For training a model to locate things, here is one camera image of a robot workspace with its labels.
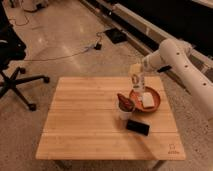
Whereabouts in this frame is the black smartphone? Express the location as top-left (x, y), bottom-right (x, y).
top-left (126, 120), bottom-right (150, 136)

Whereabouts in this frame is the floor cable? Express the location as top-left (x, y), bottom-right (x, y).
top-left (19, 30), bottom-right (108, 63)

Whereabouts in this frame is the long metal rail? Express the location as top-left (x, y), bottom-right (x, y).
top-left (79, 0), bottom-right (213, 96)

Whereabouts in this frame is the black office chair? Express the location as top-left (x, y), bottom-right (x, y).
top-left (0, 0), bottom-right (50, 111)

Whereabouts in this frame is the white plastic bottle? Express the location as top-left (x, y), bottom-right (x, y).
top-left (131, 72), bottom-right (145, 95)

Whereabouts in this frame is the white cup with brown contents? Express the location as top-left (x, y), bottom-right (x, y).
top-left (117, 93), bottom-right (135, 120)

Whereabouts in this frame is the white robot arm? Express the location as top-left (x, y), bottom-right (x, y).
top-left (130, 38), bottom-right (213, 115)

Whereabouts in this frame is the wooden table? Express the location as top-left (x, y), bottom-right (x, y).
top-left (36, 77), bottom-right (186, 160)

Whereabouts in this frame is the black power adapter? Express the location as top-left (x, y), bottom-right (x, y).
top-left (94, 43), bottom-right (102, 50)

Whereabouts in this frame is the black floor mat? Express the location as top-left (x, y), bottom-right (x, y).
top-left (105, 28), bottom-right (127, 44)

